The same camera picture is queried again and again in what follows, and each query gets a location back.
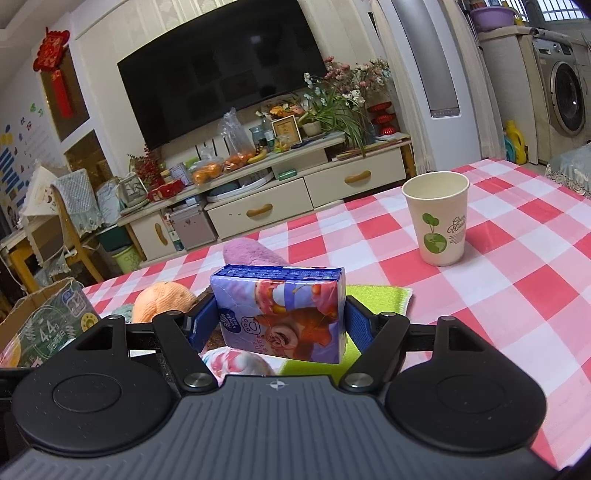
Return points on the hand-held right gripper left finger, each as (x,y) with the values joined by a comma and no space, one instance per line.
(202,323)

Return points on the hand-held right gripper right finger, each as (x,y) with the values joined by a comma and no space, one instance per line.
(360,323)

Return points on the purple printed tissue pack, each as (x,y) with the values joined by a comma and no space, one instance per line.
(277,314)

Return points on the pink plush sock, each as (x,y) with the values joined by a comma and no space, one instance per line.
(249,254)

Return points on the teal plush sock checkered ribbon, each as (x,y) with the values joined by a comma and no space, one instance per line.
(117,310)

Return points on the green cleaning cloth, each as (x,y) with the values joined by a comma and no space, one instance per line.
(383,297)

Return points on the orange plush toy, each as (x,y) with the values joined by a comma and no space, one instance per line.
(161,300)

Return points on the white pink plush item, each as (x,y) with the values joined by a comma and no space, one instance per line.
(240,362)

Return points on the grey storage box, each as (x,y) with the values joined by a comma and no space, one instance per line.
(191,228)

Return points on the green plastic bin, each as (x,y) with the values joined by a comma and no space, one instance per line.
(125,259)

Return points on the white paper cup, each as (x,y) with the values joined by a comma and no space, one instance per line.
(436,217)

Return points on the cream television cabinet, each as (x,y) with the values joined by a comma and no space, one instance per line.
(277,203)

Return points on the bag of oranges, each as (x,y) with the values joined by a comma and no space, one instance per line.
(207,173)
(236,162)

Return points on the printed cardboard box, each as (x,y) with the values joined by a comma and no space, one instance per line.
(46,318)

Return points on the red berry branch bouquet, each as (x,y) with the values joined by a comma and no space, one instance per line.
(147,166)

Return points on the wooden chair with lace cover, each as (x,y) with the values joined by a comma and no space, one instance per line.
(76,198)

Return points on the clear plastic bag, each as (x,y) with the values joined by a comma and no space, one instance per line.
(235,134)

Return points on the green potted plant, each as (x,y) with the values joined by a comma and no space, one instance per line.
(337,120)

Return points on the red stand ornament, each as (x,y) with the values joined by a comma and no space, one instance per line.
(382,117)

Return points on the yellow detergent bottle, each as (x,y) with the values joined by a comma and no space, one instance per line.
(515,143)

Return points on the dried flower bouquet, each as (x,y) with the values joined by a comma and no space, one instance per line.
(346,76)

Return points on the black television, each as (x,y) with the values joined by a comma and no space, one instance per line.
(221,69)

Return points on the grey green sofa cover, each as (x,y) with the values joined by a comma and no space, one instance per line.
(570,170)

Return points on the white standing air conditioner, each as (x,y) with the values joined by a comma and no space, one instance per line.
(425,55)

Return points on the white covered cabinet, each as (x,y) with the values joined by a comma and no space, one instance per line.
(505,74)

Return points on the silver washing machine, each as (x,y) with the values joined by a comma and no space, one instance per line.
(565,101)

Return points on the purple plastic basin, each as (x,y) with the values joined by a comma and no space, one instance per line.
(491,18)

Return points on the wooden photo frame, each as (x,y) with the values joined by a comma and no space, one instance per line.
(285,129)

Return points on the red knot wall decoration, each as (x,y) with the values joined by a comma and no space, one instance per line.
(51,50)

